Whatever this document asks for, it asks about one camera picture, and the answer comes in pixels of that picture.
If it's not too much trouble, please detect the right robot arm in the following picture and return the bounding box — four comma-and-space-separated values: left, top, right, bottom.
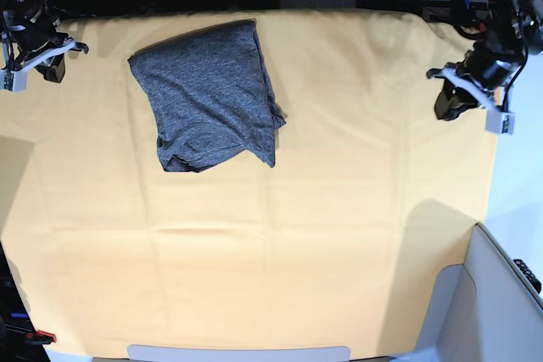
1, 0, 74, 91

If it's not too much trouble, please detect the grey long-sleeve shirt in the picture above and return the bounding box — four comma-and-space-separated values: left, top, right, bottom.
128, 19, 286, 173

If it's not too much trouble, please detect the yellow table cloth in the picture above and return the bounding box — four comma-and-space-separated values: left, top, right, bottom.
1, 10, 497, 358

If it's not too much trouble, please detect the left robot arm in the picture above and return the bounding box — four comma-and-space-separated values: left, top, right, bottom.
427, 0, 542, 134

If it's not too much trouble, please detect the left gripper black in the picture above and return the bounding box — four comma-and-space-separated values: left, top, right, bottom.
434, 42, 525, 121

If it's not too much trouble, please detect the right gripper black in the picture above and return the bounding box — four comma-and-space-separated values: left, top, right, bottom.
12, 23, 68, 83

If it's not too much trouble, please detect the black remote control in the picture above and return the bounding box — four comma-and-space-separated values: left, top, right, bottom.
513, 259, 542, 294

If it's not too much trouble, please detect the red black clamp left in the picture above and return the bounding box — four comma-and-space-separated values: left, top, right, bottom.
25, 331, 57, 346

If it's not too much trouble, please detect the grey plate at edge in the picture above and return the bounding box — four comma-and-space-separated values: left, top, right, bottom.
127, 344, 350, 362

